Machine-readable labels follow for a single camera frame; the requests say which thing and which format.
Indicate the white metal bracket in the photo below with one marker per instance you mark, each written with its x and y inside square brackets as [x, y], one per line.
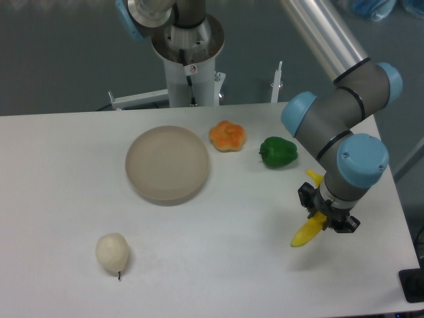
[277, 83]
[138, 99]

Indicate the black device at edge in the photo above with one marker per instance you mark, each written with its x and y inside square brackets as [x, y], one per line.
[412, 284]

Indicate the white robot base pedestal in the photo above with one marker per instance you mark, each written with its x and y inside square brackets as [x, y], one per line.
[189, 56]

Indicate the green bell pepper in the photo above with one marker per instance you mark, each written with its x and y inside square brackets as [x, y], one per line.
[277, 152]

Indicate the yellow banana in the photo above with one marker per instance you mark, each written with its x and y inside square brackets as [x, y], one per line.
[314, 224]

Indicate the beige round plate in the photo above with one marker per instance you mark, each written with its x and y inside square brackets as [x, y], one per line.
[167, 165]

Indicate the white metal bracket left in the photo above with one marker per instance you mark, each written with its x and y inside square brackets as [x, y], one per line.
[138, 99]

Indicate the white metal bracket right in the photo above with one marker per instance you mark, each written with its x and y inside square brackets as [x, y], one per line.
[277, 83]

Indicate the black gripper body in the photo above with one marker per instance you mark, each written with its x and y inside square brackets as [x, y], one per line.
[333, 209]

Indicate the orange flower-shaped bread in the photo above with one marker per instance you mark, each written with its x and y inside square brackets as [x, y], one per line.
[227, 136]

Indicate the white pear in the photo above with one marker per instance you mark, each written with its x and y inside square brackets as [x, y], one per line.
[112, 252]

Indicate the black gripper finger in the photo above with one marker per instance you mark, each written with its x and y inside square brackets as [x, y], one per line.
[347, 225]
[307, 196]

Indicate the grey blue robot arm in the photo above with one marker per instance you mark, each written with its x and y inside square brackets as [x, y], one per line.
[353, 163]

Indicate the blue plastic bag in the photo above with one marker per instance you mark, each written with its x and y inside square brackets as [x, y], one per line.
[376, 10]

